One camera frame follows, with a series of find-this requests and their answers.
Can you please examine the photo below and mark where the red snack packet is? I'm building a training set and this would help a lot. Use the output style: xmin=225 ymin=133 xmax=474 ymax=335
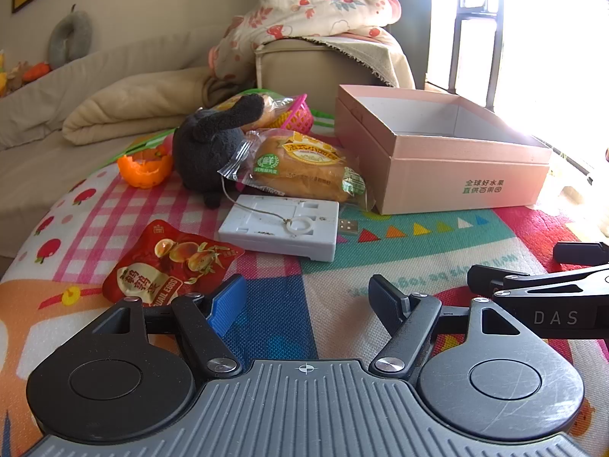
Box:
xmin=102 ymin=220 xmax=246 ymax=308

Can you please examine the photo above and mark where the long bread packet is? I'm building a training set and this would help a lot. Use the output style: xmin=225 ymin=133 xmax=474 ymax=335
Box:
xmin=218 ymin=129 xmax=369 ymax=210

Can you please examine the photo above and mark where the pink cardboard box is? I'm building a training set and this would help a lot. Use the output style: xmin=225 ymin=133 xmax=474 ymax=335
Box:
xmin=334 ymin=85 xmax=553 ymax=216

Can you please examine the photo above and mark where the black window frame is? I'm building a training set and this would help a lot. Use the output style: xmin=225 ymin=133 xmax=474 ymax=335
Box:
xmin=426 ymin=0 xmax=505 ymax=96

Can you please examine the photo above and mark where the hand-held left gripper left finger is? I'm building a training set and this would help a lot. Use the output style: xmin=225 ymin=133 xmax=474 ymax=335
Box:
xmin=101 ymin=273 xmax=249 ymax=377

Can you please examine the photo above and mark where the beige fringed towel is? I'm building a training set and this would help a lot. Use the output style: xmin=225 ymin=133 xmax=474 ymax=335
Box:
xmin=304 ymin=33 xmax=416 ymax=90

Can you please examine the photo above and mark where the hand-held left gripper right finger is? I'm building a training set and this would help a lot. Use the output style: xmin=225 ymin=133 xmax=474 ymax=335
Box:
xmin=368 ymin=273 xmax=522 ymax=380

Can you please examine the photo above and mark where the small round bread packet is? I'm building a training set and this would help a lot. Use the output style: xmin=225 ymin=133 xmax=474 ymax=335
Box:
xmin=212 ymin=94 xmax=298 ymax=130

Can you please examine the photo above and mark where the beige sofa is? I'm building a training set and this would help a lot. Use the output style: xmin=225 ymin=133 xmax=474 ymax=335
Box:
xmin=0 ymin=26 xmax=416 ymax=258

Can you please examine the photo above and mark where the grey neck pillow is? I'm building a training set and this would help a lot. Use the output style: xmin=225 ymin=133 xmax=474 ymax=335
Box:
xmin=48 ymin=4 xmax=93 ymax=70

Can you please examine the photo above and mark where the floral quilt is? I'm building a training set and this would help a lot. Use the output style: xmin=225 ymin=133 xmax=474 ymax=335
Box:
xmin=208 ymin=0 xmax=403 ymax=87

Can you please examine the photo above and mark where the white plastic box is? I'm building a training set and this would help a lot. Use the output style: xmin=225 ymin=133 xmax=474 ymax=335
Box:
xmin=218 ymin=194 xmax=340 ymax=262

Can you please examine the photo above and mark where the pink plastic basket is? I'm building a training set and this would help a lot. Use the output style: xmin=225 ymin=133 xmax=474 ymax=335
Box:
xmin=264 ymin=94 xmax=313 ymax=135

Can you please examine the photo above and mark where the black plush toy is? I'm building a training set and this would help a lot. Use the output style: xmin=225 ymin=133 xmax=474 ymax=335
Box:
xmin=172 ymin=94 xmax=315 ymax=237

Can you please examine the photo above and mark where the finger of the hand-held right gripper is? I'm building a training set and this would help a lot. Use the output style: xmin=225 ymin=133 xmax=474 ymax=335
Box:
xmin=467 ymin=263 xmax=609 ymax=294
xmin=554 ymin=241 xmax=609 ymax=265

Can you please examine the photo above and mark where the orange peel shell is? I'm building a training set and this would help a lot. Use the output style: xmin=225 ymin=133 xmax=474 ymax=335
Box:
xmin=117 ymin=145 xmax=174 ymax=189

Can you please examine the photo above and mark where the colourful printed play mat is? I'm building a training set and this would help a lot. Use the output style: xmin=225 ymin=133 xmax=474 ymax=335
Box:
xmin=0 ymin=100 xmax=609 ymax=443

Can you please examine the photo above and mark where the orange stuffed toy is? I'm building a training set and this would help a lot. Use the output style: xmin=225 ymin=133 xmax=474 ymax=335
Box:
xmin=21 ymin=61 xmax=51 ymax=83

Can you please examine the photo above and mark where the folded beige blanket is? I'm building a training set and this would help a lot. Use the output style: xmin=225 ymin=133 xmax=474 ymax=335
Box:
xmin=62 ymin=67 xmax=220 ymax=146

